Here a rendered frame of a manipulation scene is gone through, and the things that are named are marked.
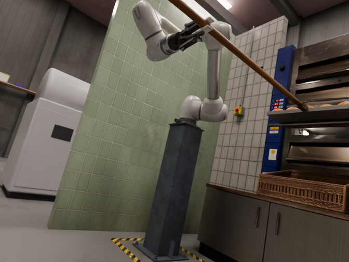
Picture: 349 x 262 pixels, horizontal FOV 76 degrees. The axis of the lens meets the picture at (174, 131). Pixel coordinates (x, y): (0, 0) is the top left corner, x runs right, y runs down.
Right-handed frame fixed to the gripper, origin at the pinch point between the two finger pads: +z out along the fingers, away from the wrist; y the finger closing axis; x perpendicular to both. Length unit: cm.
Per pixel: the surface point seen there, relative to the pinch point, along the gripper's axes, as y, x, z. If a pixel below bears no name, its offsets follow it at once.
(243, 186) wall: 57, -156, -77
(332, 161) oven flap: 25, -151, 1
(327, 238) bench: 76, -100, 18
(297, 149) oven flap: 16, -156, -28
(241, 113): -22, -150, -91
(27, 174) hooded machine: 94, 17, -221
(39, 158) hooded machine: 76, 11, -222
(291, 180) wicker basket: 48, -105, -7
